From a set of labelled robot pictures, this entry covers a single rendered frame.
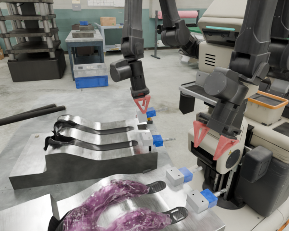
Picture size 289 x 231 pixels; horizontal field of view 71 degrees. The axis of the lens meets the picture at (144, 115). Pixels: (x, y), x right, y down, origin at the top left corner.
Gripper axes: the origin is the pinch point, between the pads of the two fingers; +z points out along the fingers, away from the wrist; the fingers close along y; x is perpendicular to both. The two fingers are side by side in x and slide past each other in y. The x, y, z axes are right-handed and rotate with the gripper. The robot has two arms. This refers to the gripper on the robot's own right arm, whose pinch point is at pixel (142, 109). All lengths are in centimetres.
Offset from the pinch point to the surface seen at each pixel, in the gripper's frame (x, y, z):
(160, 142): 3.0, 12.5, 10.0
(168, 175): 1.2, 26.5, 14.0
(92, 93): -26, -67, 5
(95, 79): -43, -310, 36
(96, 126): -20.8, -4.7, 4.8
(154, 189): -4.3, 29.5, 15.6
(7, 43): -188, -366, -51
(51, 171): -36.0, 16.8, 8.3
